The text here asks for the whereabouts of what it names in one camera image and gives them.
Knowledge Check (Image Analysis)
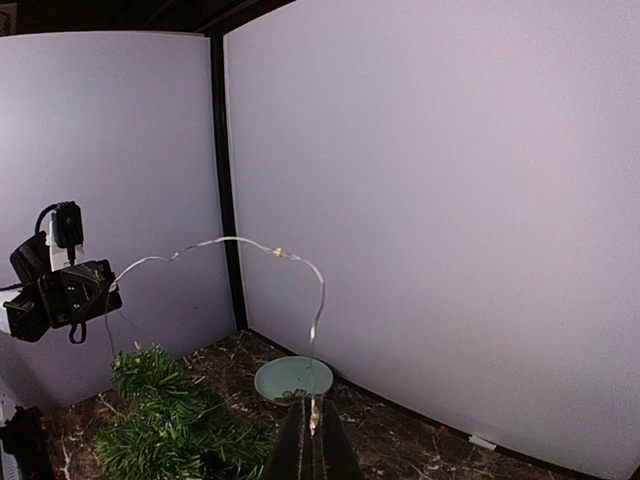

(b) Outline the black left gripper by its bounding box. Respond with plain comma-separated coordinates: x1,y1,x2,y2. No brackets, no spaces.
37,260,123,329

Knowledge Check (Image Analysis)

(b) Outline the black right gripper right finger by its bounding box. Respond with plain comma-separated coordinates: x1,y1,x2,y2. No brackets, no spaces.
314,401,364,480

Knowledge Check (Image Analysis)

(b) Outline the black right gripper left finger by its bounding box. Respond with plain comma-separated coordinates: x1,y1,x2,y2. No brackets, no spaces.
262,401,311,480

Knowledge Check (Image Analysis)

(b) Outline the fairy light wire string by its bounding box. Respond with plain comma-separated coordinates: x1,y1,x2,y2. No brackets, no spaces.
102,235,327,441

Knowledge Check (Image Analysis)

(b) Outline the small green christmas tree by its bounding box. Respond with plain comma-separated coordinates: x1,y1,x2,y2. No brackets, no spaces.
94,347,272,479

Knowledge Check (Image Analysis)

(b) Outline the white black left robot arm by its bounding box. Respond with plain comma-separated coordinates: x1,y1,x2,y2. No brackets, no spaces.
2,232,123,345

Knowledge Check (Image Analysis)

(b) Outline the light blue ceramic plate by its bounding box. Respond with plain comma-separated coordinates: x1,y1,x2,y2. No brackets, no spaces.
254,356,334,406

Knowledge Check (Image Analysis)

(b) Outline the left black corner post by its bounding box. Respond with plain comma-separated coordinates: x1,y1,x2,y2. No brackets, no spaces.
209,34,249,331

